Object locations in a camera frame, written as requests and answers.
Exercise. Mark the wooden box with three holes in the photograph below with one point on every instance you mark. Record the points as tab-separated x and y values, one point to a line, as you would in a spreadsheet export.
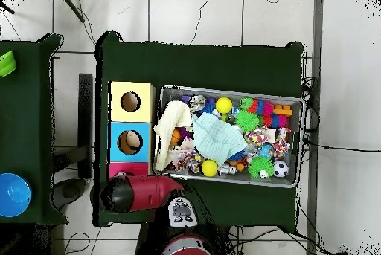
117	112

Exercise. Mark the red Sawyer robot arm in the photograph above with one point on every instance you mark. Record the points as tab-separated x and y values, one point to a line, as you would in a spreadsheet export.
146	192

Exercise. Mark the dark green table cloth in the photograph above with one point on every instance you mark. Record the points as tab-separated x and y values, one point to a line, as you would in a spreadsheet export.
202	64

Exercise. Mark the cream knit cloth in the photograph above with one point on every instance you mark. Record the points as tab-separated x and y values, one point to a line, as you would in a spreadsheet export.
172	115

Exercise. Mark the yellow ball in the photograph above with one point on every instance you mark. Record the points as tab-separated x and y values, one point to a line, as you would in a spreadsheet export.
223	105
209	168

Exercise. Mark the plain green spiky ball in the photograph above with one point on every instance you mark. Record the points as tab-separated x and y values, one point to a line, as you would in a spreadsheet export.
247	120

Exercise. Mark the green spiky eyed ball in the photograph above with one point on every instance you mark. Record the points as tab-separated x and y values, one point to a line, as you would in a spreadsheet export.
261	167

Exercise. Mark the small soccer ball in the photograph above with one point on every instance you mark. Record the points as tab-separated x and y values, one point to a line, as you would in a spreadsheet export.
281	168

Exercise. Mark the light blue knit cloth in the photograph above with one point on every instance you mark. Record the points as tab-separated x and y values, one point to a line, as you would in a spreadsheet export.
218	139

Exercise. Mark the blue bowl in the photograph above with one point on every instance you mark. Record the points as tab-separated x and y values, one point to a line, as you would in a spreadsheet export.
15	195

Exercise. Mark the orange toy basketball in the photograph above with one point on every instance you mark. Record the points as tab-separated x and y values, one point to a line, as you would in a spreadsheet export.
175	136

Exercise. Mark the clear mesh bin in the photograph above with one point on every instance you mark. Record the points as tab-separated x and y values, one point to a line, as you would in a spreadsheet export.
296	104

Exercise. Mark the rainbow spiky caterpillar toy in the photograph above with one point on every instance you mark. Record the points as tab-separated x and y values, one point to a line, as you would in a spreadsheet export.
266	109

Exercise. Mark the grey round base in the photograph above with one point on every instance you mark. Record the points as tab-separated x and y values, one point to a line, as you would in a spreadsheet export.
69	191

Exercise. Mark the black upright panel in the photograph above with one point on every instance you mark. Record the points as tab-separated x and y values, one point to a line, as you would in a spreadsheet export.
85	118

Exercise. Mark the green cup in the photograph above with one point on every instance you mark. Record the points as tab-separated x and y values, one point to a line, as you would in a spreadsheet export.
6	64

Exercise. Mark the green covered side table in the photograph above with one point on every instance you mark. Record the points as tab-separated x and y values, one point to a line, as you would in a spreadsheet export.
26	112

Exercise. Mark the black tripod leg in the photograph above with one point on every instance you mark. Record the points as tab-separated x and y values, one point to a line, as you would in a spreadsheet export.
7	8
71	5

